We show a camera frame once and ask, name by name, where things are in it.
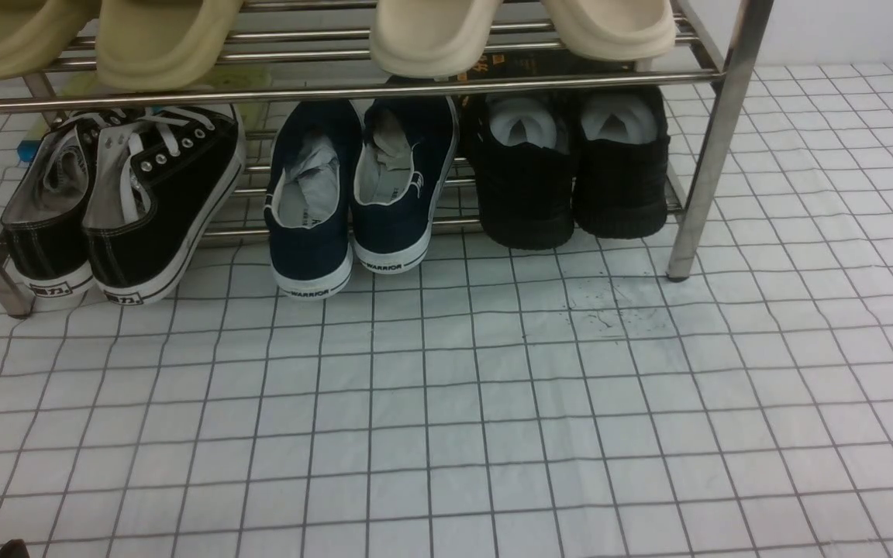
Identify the black knit sneaker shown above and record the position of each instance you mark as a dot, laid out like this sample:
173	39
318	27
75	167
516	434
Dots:
520	150
620	185

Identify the stainless steel shoe rack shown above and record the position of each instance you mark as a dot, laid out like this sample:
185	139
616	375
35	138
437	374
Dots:
729	76

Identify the blue object behind rack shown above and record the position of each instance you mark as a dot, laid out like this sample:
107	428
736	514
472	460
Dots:
26	150

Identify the navy Warrior sneaker right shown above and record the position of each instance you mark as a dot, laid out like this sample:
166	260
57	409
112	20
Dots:
407	153

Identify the navy warrior sneaker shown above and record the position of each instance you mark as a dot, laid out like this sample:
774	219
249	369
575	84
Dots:
407	153
307	204

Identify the navy Warrior sneaker left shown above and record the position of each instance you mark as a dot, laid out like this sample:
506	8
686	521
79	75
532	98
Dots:
307	204

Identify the white grid floor cloth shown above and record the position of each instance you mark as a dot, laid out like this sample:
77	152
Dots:
498	403

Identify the black box orange print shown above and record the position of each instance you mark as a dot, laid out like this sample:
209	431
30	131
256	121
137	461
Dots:
539	63

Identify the cream slipper left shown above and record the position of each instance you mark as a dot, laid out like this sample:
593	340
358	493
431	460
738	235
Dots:
430	39

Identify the cream slipper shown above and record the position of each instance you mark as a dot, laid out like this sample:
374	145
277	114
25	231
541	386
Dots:
430	39
614	30

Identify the cream slipper right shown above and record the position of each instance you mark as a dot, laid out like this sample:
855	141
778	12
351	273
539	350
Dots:
614	30

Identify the black canvas sneaker right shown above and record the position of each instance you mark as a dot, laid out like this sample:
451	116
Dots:
159	181

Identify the black canvas sneaker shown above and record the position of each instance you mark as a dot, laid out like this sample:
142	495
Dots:
159	181
42	221

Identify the yellow-green slipper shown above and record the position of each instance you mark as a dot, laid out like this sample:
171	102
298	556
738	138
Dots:
34	33
160	45

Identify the black canvas sneaker left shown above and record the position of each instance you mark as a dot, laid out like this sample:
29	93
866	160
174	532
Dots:
42	221

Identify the yellow-green slipper far left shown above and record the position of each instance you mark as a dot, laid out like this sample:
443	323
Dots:
34	33

